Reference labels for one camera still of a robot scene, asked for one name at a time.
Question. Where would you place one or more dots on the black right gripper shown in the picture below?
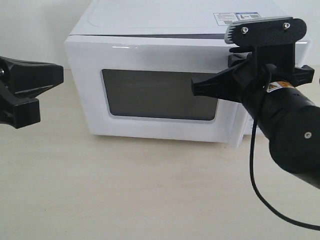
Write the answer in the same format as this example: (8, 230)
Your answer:
(267, 88)

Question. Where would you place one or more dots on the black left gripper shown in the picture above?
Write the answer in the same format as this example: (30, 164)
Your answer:
(25, 79)

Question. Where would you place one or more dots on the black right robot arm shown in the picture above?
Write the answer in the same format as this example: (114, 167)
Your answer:
(297, 151)

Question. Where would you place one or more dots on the white Midea microwave oven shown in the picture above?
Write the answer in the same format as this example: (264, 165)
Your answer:
(181, 19)

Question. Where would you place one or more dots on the white blue warning sticker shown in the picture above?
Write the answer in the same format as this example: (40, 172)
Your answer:
(226, 18)

